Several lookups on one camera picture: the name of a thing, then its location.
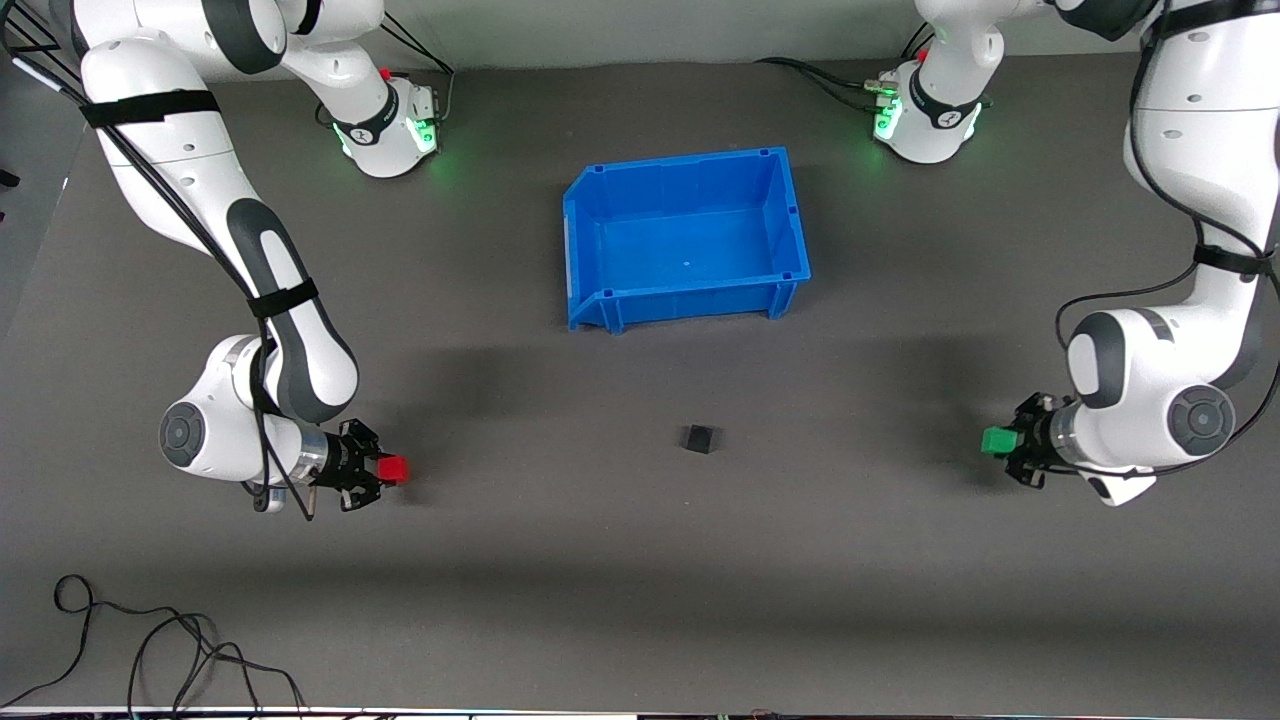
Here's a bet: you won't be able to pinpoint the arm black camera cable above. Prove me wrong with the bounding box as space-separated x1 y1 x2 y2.
1055 0 1280 481
0 0 316 522

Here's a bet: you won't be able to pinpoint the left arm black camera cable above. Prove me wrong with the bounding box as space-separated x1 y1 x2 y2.
1055 0 1280 481

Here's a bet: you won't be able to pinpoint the thick black base cable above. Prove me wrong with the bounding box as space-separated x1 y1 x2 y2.
754 56 898 114

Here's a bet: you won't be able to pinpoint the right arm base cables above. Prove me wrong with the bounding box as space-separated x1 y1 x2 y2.
362 18 457 129

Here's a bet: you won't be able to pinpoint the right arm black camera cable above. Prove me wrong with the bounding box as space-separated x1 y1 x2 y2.
0 0 316 522

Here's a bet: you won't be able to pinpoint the blue plastic bin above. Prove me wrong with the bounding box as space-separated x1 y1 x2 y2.
562 146 813 335

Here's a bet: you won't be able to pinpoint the thin black loose cable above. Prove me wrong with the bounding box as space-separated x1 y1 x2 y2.
128 610 306 717
0 574 216 707

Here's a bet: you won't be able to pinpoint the dark grey table mat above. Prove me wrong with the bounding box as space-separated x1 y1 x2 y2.
0 40 1280 713

